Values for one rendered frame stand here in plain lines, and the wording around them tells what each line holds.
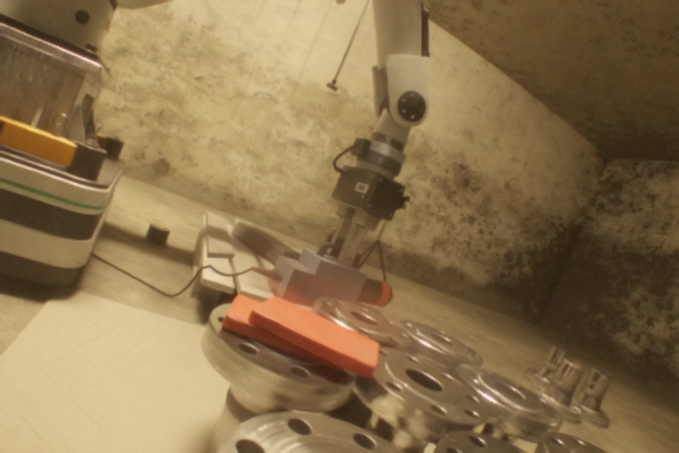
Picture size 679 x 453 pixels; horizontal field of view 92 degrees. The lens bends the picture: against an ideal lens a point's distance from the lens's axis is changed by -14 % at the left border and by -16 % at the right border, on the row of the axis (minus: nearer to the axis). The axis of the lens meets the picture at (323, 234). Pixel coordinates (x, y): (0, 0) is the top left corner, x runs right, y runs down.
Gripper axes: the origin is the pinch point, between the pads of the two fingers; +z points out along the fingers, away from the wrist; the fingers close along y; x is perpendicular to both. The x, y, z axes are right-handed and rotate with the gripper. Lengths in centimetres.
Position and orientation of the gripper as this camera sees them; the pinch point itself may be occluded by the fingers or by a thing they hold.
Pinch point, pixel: (342, 249)
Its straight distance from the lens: 135.4
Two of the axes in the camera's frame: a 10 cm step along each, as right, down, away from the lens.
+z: -3.8, 9.2, 0.8
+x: 8.1, 2.9, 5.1
